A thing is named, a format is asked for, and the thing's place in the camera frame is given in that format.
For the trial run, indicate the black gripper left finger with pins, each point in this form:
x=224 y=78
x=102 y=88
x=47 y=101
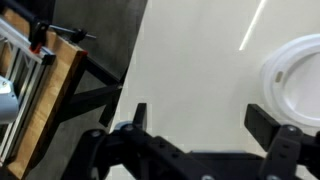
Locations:
x=133 y=153

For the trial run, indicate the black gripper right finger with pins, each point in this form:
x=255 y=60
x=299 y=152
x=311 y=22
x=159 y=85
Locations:
x=283 y=146

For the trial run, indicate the printed paper cup white lid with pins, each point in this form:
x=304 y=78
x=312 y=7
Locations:
x=296 y=83

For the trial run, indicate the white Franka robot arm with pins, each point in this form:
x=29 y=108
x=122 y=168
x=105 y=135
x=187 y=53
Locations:
x=7 y=101

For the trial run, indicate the black metal stand leg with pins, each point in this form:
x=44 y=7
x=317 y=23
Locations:
x=93 y=96

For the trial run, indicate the wooden shelf with metal rack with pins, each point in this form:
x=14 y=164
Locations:
x=50 y=100

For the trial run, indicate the black red bar clamp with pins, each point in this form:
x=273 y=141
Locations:
x=38 y=33

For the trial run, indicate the aluminium extrusion frame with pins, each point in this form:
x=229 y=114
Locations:
x=23 y=70

